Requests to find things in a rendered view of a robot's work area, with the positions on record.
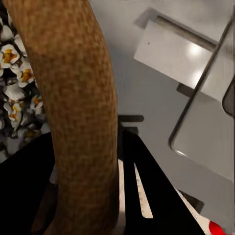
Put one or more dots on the burner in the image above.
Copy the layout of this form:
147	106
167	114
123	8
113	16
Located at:
206	132

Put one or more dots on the popcorn bag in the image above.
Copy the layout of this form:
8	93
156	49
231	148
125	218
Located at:
71	64

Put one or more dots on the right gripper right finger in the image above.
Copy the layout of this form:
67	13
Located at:
170	215

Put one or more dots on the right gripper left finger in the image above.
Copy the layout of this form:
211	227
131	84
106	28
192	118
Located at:
23	181

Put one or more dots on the oven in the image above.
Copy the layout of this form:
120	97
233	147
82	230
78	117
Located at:
219	224

